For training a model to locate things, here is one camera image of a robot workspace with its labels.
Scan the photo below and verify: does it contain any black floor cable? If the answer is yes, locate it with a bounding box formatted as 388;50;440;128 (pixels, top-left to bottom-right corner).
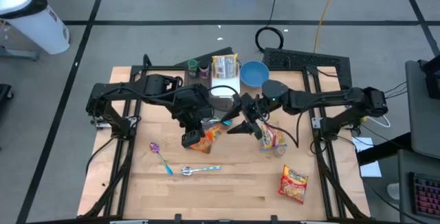
267;0;281;29

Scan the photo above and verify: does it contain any green-lid oregano spice jar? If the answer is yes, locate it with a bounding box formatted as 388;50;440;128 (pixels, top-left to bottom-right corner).
187;58;199;79

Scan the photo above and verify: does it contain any white blue ramen packet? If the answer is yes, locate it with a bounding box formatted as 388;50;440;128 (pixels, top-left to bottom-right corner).
258;122;288;153

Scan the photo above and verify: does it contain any orange chicken ramen packet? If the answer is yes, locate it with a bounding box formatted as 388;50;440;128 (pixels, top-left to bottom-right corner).
189;124;224;155
277;164;309;205

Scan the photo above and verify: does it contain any white computer mouse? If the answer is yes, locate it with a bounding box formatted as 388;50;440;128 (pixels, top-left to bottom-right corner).
386;182;402;201

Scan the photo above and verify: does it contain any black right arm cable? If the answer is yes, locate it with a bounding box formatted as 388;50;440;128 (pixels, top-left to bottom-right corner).
263;110;305;149

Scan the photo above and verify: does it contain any white cable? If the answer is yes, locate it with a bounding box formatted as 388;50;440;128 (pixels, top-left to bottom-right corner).
362;113;392;129

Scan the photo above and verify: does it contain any grey desk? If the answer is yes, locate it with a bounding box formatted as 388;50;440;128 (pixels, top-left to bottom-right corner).
404;58;440;159

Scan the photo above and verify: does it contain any grey plastic bin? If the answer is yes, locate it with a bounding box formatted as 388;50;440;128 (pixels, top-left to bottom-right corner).
184;54;242;112

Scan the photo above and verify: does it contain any coiled black cable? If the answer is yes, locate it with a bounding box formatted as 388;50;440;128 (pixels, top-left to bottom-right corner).
254;26;285;54

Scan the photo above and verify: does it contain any white trash can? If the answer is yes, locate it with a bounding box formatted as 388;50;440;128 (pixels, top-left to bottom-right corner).
0;0;71;56

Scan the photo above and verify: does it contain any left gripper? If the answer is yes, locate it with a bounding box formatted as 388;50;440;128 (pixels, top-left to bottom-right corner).
177;104;215;148

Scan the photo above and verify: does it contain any backlit black keyboard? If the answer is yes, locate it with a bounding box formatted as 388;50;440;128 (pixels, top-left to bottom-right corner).
408;171;440;220

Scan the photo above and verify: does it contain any yellow power cable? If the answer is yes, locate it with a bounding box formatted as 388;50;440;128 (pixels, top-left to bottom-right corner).
313;0;340;54

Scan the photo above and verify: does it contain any blue bowl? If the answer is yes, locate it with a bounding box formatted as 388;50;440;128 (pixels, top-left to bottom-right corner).
239;60;270;88

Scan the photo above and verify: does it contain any yellow ramen packet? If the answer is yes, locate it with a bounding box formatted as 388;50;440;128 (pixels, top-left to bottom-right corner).
211;53;239;80

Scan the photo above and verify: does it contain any silver spoon patterned handle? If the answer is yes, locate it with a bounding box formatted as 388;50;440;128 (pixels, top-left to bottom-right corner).
181;165;223;177

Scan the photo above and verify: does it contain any white paper sheet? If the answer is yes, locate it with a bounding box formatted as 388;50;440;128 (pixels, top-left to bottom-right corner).
351;135;383;179

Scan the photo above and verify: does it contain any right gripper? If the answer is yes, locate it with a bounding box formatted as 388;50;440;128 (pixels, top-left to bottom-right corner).
221;93;273;141

